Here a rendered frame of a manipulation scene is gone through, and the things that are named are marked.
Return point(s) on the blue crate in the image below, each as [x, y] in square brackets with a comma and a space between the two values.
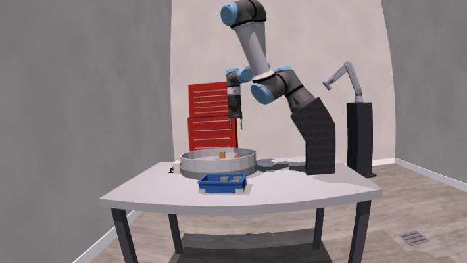
[210, 183]

